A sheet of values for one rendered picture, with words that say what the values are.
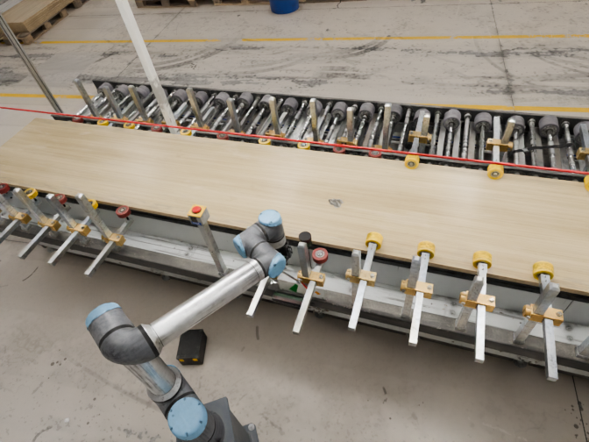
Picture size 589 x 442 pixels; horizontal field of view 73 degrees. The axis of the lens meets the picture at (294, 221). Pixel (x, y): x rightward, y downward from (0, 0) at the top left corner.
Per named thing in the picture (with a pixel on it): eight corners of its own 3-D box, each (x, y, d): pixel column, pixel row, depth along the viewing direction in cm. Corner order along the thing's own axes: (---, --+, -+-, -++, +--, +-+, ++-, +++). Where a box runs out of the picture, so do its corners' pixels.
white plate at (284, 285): (326, 300, 206) (325, 290, 199) (280, 289, 214) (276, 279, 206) (326, 299, 207) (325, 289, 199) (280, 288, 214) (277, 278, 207)
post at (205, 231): (225, 276, 224) (202, 224, 190) (217, 274, 225) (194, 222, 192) (229, 270, 226) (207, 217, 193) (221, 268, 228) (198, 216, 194)
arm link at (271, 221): (251, 217, 159) (270, 203, 163) (257, 236, 168) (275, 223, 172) (266, 228, 154) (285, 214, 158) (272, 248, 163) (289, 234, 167)
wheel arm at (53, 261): (55, 267, 229) (51, 262, 226) (51, 266, 230) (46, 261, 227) (101, 212, 255) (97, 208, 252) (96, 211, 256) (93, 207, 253)
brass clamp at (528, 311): (559, 328, 161) (564, 322, 157) (521, 320, 165) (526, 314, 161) (557, 314, 165) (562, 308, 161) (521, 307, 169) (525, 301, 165)
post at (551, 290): (521, 345, 182) (561, 290, 146) (512, 344, 183) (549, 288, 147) (520, 338, 184) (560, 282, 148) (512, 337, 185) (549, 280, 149)
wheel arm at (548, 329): (556, 381, 147) (559, 378, 144) (544, 379, 148) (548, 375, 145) (546, 272, 177) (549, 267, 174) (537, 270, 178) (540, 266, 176)
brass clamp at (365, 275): (373, 288, 183) (374, 282, 179) (344, 281, 187) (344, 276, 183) (376, 277, 187) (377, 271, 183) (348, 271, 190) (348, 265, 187)
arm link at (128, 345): (110, 371, 113) (288, 252, 146) (93, 341, 120) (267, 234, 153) (123, 388, 121) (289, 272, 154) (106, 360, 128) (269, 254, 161)
